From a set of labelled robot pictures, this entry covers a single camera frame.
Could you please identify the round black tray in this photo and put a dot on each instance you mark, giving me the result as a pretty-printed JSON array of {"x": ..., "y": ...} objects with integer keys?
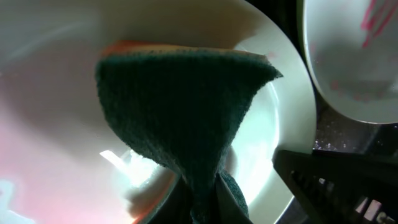
[{"x": 335, "y": 132}]

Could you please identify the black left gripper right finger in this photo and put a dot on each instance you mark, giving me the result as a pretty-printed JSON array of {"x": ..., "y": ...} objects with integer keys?
[{"x": 331, "y": 187}]

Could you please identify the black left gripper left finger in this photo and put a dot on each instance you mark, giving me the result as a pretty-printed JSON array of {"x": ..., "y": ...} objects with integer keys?
[{"x": 174, "y": 208}]

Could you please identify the mint green plate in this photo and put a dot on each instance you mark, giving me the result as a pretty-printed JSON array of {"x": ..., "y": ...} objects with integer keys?
[
  {"x": 351, "y": 51},
  {"x": 60, "y": 162}
]

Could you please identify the green yellow sponge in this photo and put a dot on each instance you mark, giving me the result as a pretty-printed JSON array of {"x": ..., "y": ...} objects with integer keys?
[{"x": 182, "y": 107}]

